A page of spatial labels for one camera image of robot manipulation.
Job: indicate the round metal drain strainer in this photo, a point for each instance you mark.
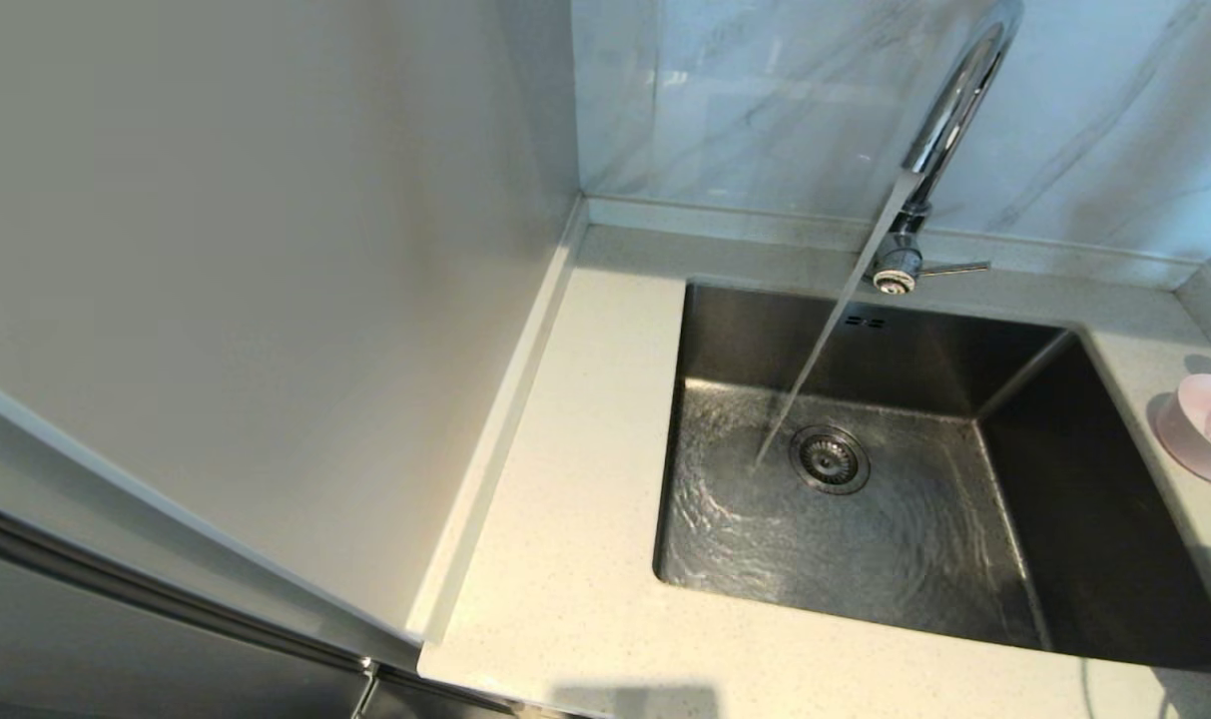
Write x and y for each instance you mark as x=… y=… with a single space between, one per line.
x=830 y=460

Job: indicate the pink bowl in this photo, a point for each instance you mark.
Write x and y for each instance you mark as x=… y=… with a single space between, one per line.
x=1189 y=429

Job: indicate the chrome gooseneck faucet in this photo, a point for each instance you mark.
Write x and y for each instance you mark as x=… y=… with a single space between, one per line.
x=954 y=100

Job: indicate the white grey appliance door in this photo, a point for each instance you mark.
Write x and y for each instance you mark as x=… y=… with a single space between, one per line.
x=86 y=639

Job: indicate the stainless steel sink basin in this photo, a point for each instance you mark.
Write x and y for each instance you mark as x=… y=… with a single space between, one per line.
x=905 y=559

